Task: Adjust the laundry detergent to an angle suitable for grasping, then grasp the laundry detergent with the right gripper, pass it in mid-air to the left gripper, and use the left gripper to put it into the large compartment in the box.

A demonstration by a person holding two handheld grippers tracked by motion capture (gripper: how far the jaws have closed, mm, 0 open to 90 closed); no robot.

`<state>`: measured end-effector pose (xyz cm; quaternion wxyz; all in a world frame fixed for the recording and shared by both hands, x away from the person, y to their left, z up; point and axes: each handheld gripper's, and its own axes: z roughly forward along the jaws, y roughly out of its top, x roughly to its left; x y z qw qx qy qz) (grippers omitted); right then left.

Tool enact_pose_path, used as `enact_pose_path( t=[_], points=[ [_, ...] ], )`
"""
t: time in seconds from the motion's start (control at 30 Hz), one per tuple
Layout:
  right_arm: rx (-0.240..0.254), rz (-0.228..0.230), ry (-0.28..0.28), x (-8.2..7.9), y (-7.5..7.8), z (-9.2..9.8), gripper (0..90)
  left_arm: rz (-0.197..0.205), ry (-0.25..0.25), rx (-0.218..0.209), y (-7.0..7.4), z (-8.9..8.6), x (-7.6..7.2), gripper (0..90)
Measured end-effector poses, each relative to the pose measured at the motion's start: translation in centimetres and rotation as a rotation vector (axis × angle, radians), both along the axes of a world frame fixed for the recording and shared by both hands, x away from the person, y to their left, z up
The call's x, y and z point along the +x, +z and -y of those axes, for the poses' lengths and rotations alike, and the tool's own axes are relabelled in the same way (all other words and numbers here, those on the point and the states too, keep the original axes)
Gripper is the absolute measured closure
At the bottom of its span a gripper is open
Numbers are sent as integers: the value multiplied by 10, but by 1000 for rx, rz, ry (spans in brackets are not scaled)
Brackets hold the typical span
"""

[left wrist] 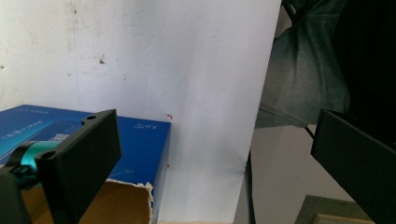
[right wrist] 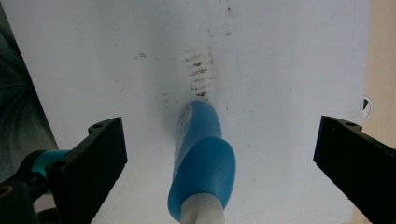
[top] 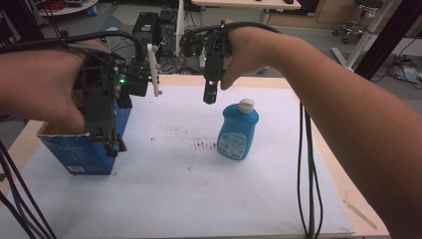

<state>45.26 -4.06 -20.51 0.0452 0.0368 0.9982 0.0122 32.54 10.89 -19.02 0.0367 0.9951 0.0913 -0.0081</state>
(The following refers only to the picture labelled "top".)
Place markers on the person's left hand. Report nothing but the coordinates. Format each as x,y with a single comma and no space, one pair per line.
36,83

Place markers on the white metal stand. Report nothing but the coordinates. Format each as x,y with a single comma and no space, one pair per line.
360,43

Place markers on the dark computer tower with fan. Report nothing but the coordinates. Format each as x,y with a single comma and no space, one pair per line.
167,31

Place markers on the black computer tower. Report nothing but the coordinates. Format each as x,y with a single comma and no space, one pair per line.
145,28

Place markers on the office chair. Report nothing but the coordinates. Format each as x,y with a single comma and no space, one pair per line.
356,25

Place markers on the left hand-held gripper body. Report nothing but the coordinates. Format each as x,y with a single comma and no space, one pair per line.
99,96

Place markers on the white desk with wooden top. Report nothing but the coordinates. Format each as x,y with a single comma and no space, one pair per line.
245,4

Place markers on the blue bottle with white cap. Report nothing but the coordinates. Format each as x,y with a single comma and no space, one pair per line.
237,132

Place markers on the person's right hand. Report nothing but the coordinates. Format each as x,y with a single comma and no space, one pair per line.
252,49

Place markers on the white paper sheet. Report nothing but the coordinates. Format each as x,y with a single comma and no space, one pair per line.
172,186

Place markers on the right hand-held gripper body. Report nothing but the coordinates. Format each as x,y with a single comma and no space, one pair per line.
214,56

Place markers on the round white table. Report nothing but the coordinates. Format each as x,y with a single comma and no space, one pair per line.
71,8

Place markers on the black metal post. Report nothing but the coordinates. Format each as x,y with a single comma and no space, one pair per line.
388,36

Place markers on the blue cardboard box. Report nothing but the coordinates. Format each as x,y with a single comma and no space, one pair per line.
78,154

